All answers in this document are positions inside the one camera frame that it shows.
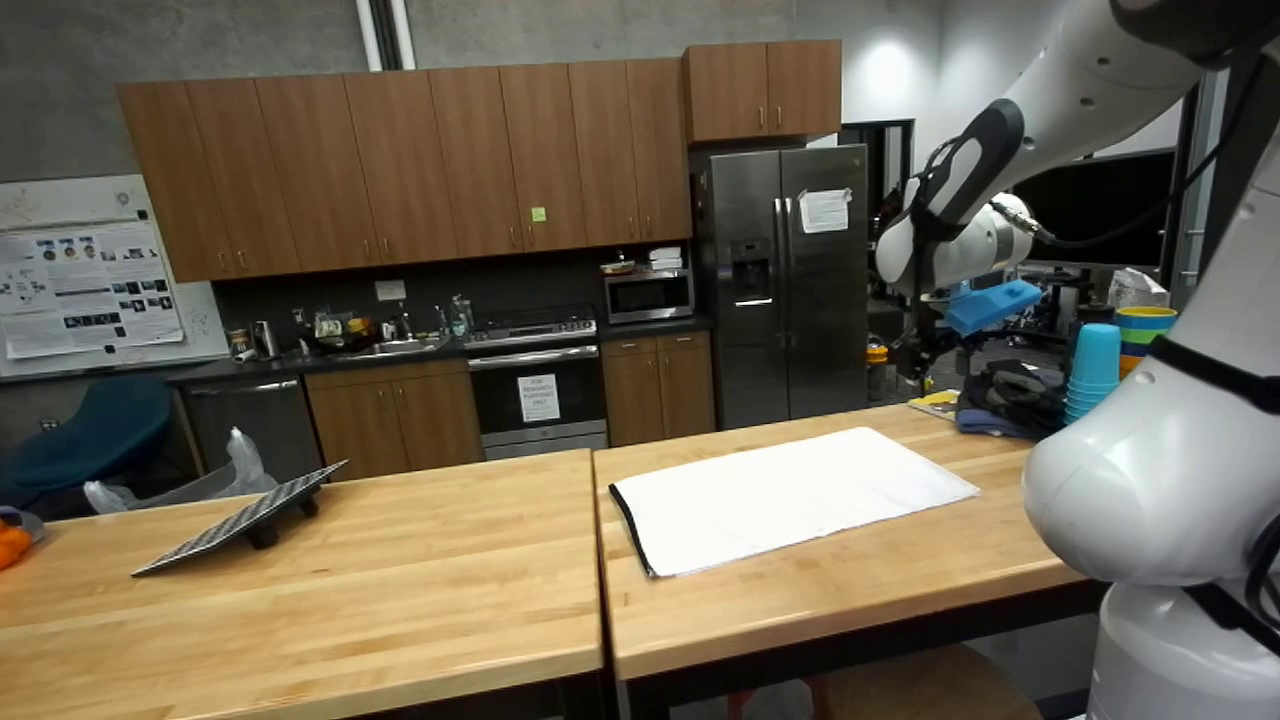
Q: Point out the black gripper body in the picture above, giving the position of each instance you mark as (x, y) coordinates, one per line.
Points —
(955, 354)

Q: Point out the white towel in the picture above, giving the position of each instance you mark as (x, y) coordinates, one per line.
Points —
(787, 502)

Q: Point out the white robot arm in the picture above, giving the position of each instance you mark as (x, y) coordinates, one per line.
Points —
(1163, 483)

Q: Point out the yellow flat item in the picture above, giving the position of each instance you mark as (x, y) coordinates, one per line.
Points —
(939, 402)

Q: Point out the black bag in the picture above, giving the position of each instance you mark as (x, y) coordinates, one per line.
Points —
(1012, 396)

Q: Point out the stainless steel refrigerator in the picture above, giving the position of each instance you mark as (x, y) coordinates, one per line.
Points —
(773, 305)

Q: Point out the paper sheet on refrigerator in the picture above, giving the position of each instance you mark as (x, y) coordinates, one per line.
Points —
(824, 211)

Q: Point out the dark monitor screen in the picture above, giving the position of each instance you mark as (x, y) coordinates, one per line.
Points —
(1106, 222)

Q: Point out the white container on microwave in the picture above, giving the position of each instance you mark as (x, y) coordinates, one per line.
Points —
(665, 259)

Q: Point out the stainless steel microwave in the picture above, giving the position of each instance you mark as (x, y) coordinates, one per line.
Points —
(646, 296)

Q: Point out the paper sheet on oven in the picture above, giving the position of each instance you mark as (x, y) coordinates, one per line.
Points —
(536, 396)

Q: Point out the green sticky note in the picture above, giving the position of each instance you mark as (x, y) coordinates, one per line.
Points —
(536, 212)

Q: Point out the wide wooden base cabinet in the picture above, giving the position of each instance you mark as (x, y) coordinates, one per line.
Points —
(395, 415)

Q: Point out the dark dishwasher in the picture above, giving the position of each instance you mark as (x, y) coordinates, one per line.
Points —
(262, 422)

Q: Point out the grey plastic stand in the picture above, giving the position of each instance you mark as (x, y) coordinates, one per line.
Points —
(245, 462)

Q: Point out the whiteboard with posters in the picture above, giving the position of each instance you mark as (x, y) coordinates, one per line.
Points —
(86, 281)

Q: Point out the teal chair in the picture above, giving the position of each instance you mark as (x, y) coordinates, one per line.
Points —
(82, 443)

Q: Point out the orange fruits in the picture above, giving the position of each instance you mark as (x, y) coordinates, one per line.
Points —
(9, 542)

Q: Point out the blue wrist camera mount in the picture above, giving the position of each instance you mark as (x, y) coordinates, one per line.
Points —
(993, 305)

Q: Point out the small wooden wall cabinet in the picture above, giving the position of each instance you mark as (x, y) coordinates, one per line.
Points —
(760, 90)

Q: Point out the white wall outlet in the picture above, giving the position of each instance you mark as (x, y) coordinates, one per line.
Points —
(391, 288)

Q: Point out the long wooden wall cabinet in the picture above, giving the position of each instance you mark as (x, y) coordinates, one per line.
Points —
(403, 165)

